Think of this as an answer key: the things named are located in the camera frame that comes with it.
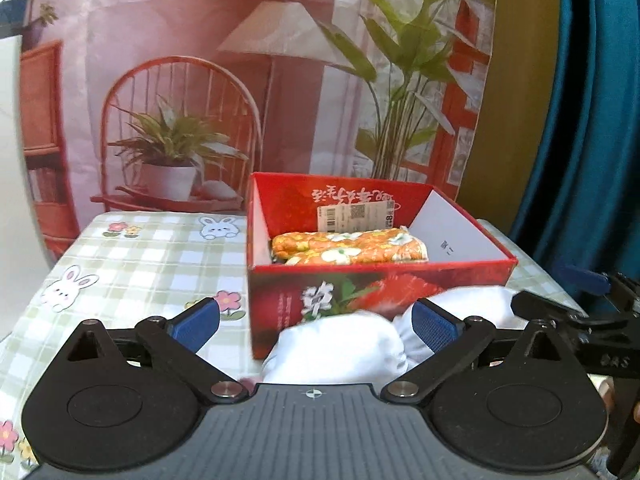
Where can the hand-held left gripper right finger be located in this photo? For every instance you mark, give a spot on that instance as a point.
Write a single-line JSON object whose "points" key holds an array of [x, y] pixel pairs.
{"points": [[435, 327]]}

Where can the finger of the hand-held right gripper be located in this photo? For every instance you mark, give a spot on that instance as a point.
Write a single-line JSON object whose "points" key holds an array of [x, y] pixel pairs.
{"points": [[540, 307], [582, 282]]}

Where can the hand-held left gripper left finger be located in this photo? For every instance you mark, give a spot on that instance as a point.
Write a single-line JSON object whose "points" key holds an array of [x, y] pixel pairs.
{"points": [[195, 322]]}

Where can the red cardboard box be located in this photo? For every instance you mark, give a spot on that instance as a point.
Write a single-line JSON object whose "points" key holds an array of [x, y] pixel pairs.
{"points": [[280, 290]]}

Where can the white cloth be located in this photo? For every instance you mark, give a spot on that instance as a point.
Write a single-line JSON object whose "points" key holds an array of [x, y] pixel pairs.
{"points": [[340, 350]]}

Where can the orange floral cloth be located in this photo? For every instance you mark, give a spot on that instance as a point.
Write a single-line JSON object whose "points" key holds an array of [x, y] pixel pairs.
{"points": [[350, 247]]}

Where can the green checked rabbit tablecloth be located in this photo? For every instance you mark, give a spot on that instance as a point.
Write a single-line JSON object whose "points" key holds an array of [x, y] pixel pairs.
{"points": [[150, 260]]}

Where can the teal curtain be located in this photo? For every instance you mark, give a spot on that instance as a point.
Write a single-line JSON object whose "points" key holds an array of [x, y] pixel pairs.
{"points": [[590, 110]]}

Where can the printed room scene backdrop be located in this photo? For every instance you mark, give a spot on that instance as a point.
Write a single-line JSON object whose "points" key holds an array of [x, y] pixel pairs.
{"points": [[200, 20]]}

